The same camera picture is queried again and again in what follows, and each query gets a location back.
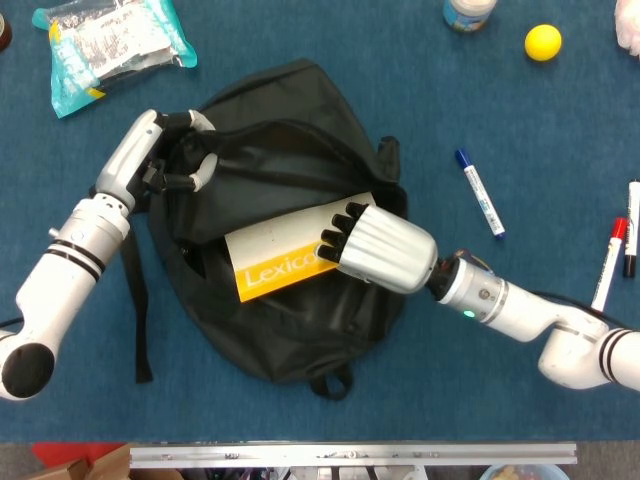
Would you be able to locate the light blue plastic tub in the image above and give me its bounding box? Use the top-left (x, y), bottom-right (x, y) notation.
top-left (478, 463), bottom-right (571, 480)

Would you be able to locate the black whiteboard marker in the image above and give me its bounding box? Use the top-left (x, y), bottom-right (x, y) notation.
top-left (621, 180), bottom-right (640, 279)

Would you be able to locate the brown cardboard box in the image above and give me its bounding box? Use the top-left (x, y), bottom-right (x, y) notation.
top-left (24, 443), bottom-right (132, 480)

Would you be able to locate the blue whiteboard marker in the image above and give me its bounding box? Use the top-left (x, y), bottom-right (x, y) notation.
top-left (454, 148), bottom-right (506, 239)

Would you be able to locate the black fabric backpack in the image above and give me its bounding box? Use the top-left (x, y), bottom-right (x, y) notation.
top-left (89, 58), bottom-right (409, 401)

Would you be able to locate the white crumpled plastic bag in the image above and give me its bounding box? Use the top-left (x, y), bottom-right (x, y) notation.
top-left (613, 0), bottom-right (640, 56)

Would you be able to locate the red whiteboard marker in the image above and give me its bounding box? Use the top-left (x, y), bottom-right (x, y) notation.
top-left (590, 216), bottom-right (628, 314)

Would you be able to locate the yellow ball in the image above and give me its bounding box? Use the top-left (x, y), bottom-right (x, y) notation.
top-left (524, 23), bottom-right (564, 63)

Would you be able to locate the yellow white Lexicon book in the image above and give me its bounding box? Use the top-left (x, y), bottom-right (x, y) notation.
top-left (223, 189), bottom-right (377, 304)

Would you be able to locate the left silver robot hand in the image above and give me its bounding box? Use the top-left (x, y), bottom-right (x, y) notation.
top-left (94, 108), bottom-right (220, 211)

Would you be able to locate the jar with blue label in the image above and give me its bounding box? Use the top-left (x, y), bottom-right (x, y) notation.
top-left (442, 0), bottom-right (499, 34)

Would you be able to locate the teal snack packet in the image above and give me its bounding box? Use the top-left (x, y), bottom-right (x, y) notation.
top-left (31, 0), bottom-right (199, 120)

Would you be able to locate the aluminium profile rail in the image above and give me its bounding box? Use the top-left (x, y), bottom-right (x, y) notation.
top-left (128, 442), bottom-right (579, 470)

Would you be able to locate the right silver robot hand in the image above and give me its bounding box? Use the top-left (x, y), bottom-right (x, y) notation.
top-left (313, 201), bottom-right (440, 295)

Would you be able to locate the red box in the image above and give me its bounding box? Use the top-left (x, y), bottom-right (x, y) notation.
top-left (32, 442), bottom-right (125, 469)

